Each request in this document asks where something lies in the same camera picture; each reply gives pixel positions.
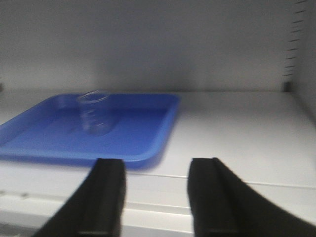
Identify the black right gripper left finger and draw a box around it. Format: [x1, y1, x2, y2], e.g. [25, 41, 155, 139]
[34, 158, 126, 237]

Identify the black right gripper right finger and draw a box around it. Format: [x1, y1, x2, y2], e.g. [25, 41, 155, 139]
[188, 158, 316, 237]

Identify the clear glass beaker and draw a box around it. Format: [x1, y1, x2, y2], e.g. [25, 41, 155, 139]
[77, 90, 115, 135]

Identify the blue plastic tray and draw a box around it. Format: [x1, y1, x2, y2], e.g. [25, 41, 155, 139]
[0, 94, 180, 169]

